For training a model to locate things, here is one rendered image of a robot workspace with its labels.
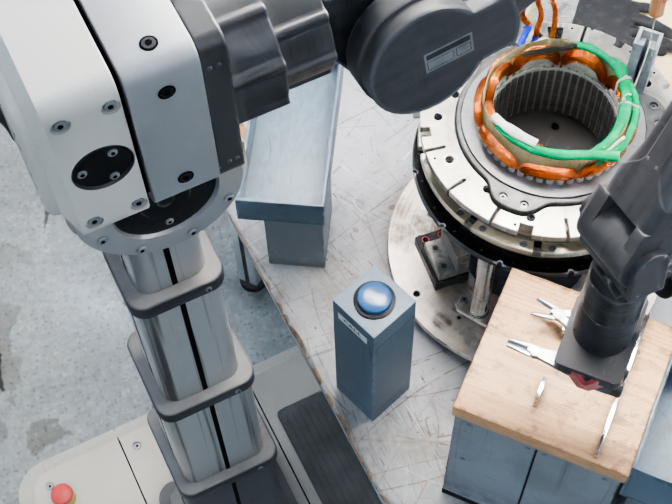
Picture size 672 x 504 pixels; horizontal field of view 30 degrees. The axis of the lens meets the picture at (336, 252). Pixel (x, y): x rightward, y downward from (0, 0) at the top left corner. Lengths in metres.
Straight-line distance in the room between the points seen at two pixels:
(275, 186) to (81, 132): 0.92
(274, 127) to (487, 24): 0.90
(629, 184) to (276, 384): 1.31
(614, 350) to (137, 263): 0.48
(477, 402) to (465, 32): 0.72
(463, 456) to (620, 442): 0.21
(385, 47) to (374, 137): 1.20
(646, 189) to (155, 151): 0.48
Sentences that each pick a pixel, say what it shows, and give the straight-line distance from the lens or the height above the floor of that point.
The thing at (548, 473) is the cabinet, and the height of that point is 0.98.
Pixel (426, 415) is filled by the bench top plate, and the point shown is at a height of 0.78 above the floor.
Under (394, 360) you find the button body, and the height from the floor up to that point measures 0.92.
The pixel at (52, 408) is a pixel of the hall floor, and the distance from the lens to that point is 2.61.
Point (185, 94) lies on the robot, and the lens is 0.66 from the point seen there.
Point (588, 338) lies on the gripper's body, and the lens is 1.20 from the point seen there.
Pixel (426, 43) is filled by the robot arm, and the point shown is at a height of 1.78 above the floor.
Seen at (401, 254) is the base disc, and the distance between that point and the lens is 1.77.
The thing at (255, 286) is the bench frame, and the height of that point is 0.01.
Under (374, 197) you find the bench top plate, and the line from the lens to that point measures 1.84.
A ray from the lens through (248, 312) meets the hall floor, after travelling 2.64.
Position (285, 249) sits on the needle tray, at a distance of 1.75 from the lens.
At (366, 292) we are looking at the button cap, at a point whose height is 1.04.
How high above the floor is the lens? 2.34
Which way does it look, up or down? 60 degrees down
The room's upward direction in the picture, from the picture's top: 2 degrees counter-clockwise
